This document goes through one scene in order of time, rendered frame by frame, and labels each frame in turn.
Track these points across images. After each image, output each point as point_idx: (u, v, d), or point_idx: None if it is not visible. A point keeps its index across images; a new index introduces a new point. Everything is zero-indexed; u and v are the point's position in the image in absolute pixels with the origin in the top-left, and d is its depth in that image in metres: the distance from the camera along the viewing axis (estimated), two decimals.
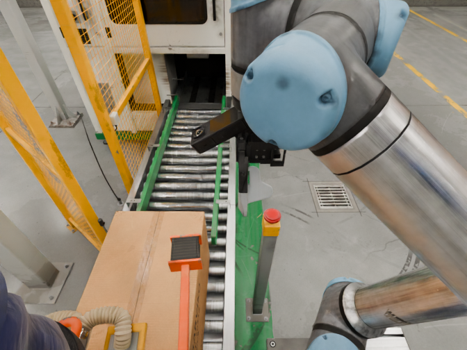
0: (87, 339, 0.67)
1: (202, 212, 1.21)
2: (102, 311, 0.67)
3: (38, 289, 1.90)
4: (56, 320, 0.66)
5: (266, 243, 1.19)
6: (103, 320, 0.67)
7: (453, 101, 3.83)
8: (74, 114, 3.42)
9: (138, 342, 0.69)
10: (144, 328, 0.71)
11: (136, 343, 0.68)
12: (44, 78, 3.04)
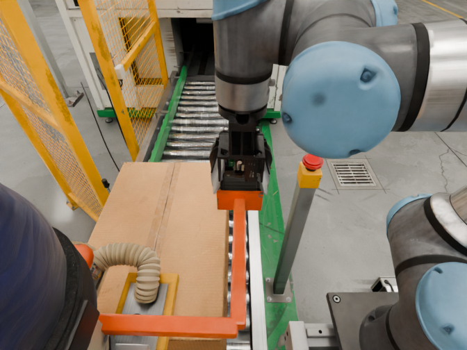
0: (99, 282, 0.48)
1: None
2: (122, 247, 0.48)
3: None
4: None
5: (302, 198, 1.00)
6: (124, 260, 0.48)
7: None
8: (74, 93, 3.24)
9: (167, 296, 0.49)
10: (175, 280, 0.52)
11: (164, 297, 0.49)
12: (42, 53, 2.85)
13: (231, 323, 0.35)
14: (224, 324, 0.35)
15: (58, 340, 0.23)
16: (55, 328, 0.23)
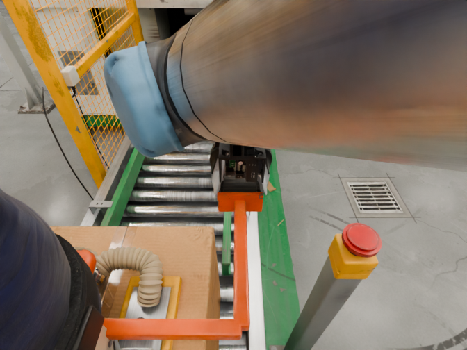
0: (102, 287, 0.48)
1: (210, 228, 0.63)
2: (124, 251, 0.49)
3: None
4: None
5: (337, 289, 0.60)
6: (126, 264, 0.48)
7: None
8: (49, 98, 2.84)
9: (170, 300, 0.49)
10: (177, 283, 0.52)
11: (167, 301, 0.49)
12: (7, 51, 2.45)
13: (235, 324, 0.35)
14: (228, 326, 0.35)
15: (63, 347, 0.23)
16: (61, 335, 0.23)
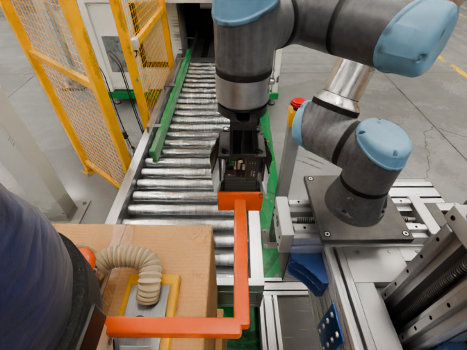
0: (101, 285, 0.48)
1: (208, 227, 0.63)
2: (124, 249, 0.49)
3: (58, 222, 1.93)
4: None
5: (291, 137, 1.22)
6: (125, 262, 0.48)
7: (459, 69, 3.86)
8: None
9: (169, 298, 0.49)
10: (176, 281, 0.52)
11: (166, 298, 0.49)
12: (55, 38, 3.07)
13: (235, 323, 0.35)
14: (228, 325, 0.35)
15: (67, 345, 0.23)
16: (64, 332, 0.23)
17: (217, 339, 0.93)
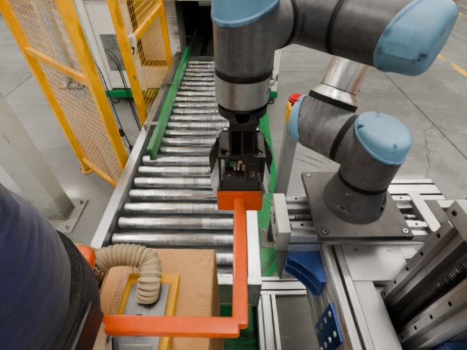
0: (101, 283, 0.49)
1: (212, 251, 0.71)
2: (124, 248, 0.49)
3: (54, 221, 1.91)
4: None
5: (289, 135, 1.20)
6: (125, 261, 0.48)
7: (460, 67, 3.84)
8: None
9: (168, 297, 0.50)
10: (176, 280, 0.52)
11: (165, 298, 0.49)
12: (53, 37, 3.05)
13: (233, 322, 0.35)
14: (226, 324, 0.35)
15: (63, 342, 0.23)
16: (60, 330, 0.24)
17: None
